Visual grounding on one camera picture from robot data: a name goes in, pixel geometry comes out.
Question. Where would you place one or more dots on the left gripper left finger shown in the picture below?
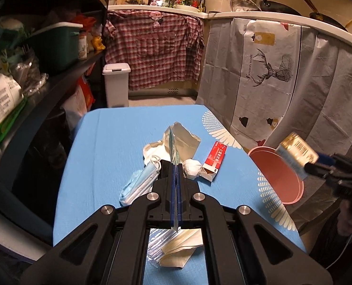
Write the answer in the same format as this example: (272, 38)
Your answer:
(110, 246)

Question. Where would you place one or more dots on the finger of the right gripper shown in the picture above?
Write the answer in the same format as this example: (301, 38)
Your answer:
(323, 172)
(334, 159)

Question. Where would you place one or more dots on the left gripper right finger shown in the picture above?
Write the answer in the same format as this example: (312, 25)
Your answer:
(240, 246)

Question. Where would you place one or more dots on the cream tissue pack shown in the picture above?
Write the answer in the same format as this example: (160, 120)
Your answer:
(296, 153)

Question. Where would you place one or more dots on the blue surgical face mask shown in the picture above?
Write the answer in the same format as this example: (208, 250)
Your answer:
(140, 182)

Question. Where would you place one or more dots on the red white toothpaste box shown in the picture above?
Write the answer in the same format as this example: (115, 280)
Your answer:
(213, 162)

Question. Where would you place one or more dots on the white tissue ball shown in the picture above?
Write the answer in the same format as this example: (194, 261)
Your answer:
(192, 168)

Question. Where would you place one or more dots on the green white snack wrapper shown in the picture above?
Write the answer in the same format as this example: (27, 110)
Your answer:
(174, 154)

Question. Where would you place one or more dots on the pink plastic trash basin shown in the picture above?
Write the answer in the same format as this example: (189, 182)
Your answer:
(282, 178)

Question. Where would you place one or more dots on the white pedal trash bin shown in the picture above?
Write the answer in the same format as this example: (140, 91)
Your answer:
(116, 84)

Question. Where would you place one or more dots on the person's right hand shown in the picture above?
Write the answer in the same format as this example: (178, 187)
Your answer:
(344, 225)

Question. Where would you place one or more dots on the clear plastic wrapper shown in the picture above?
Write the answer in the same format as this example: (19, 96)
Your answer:
(158, 238)

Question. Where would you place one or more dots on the crumpled cream paper napkin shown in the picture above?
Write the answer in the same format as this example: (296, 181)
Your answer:
(178, 250)

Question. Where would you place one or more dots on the blue tablecloth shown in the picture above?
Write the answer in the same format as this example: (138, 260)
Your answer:
(108, 149)

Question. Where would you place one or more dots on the grey deer print curtain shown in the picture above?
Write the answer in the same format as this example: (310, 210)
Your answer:
(264, 80)

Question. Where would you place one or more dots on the torn cream paper bag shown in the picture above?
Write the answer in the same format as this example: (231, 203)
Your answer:
(177, 143)

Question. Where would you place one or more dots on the red orange snack bag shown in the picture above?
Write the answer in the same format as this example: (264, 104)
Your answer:
(87, 92)

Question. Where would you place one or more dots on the green white food bag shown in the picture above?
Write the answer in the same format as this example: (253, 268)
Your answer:
(12, 102)

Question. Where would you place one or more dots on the silver pot lid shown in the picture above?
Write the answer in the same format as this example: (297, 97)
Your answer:
(243, 6)

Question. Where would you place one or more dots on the white label jar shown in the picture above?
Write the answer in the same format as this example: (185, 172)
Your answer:
(82, 46)

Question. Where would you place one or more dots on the red plaid shirt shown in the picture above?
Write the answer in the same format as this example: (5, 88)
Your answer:
(159, 47)

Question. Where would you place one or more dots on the green plastic storage box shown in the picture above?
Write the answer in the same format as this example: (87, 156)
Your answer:
(56, 45)

